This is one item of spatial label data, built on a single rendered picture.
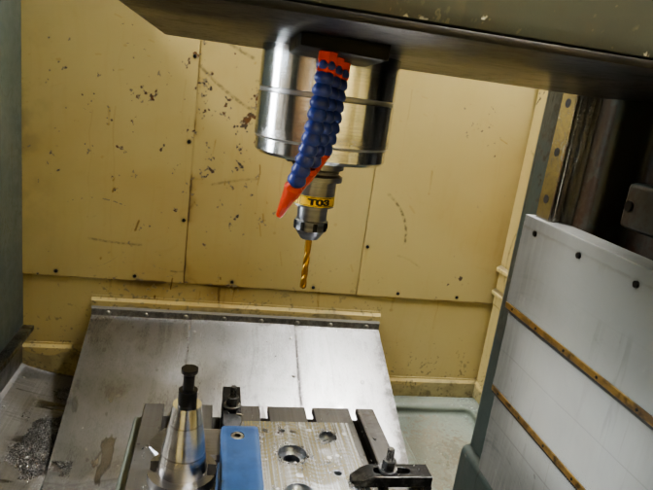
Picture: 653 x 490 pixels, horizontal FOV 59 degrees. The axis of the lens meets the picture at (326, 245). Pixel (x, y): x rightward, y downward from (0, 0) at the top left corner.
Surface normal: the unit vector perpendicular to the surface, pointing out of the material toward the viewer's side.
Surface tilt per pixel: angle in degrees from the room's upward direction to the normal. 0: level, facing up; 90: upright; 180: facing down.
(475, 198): 90
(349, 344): 24
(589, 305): 90
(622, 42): 113
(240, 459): 0
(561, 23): 90
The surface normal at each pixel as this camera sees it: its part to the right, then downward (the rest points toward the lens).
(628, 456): -0.97, -0.08
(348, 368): 0.18, -0.77
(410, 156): 0.17, 0.27
